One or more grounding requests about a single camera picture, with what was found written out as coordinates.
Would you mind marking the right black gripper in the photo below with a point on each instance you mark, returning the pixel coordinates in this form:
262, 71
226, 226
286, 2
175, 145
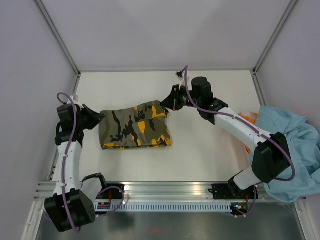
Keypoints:
172, 100

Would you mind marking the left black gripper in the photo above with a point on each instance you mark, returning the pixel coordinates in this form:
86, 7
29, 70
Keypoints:
96, 117

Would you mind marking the camouflage trousers yellow green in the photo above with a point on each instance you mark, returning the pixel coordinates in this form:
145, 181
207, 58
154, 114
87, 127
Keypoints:
142, 126

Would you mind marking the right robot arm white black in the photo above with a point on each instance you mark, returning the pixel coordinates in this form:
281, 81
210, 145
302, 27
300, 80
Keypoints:
271, 155

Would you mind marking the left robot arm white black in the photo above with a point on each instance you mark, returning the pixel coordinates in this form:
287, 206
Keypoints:
72, 204

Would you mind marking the orange garment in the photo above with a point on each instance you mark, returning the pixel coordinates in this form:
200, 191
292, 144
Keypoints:
249, 116

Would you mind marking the light blue garment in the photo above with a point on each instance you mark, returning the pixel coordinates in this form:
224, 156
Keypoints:
304, 145

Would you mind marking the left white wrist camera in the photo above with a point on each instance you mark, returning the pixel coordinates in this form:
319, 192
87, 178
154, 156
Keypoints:
74, 99

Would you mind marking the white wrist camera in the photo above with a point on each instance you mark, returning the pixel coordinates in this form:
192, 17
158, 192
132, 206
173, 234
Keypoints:
180, 75
74, 99

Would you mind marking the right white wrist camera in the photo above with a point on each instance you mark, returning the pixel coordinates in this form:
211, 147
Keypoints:
180, 75

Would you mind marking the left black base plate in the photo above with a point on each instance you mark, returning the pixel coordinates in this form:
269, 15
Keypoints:
111, 191

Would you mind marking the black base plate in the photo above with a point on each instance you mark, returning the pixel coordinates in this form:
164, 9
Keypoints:
111, 191
225, 191

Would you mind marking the white slotted cable duct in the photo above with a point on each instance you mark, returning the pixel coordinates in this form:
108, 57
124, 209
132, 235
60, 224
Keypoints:
176, 207

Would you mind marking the left aluminium frame post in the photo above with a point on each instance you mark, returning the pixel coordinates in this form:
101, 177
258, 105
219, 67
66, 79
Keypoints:
58, 38

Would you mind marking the aluminium frame post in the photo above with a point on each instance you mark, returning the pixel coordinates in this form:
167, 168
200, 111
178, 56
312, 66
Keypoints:
275, 34
58, 38

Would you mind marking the aluminium mounting rail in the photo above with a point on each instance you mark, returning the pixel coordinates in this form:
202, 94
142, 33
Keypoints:
161, 192

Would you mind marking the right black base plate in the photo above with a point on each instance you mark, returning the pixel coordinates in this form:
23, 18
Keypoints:
225, 191

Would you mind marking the right aluminium frame post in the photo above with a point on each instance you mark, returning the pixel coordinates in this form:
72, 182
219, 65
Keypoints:
275, 34

